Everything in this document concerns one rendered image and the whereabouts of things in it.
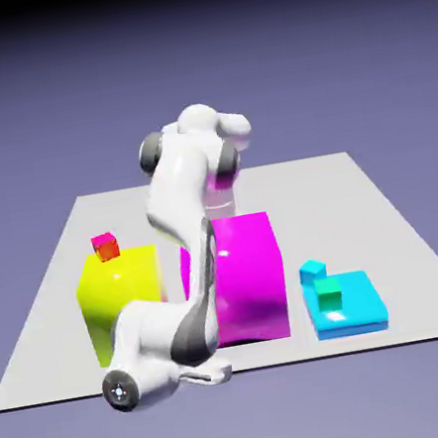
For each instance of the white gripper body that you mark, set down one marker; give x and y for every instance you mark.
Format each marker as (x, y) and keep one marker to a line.
(212, 368)

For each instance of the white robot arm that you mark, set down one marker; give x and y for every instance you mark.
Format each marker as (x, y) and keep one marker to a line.
(182, 193)

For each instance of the small green cube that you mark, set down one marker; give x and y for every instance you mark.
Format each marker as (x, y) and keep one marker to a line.
(329, 295)

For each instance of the small cyan cube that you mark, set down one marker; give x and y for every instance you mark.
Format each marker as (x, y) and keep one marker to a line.
(312, 269)

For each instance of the small red cube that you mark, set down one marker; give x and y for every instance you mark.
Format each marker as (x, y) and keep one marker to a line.
(106, 248)

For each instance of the large magenta box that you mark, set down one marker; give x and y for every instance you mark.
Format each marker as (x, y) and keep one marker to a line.
(247, 270)

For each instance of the large yellow box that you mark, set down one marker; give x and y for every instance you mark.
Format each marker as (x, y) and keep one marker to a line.
(120, 279)

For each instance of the large cyan box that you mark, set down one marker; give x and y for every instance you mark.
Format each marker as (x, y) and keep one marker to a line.
(357, 300)

